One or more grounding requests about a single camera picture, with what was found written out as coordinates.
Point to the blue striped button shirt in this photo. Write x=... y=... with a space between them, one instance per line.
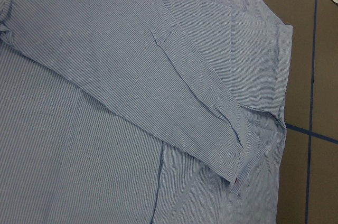
x=142 y=111

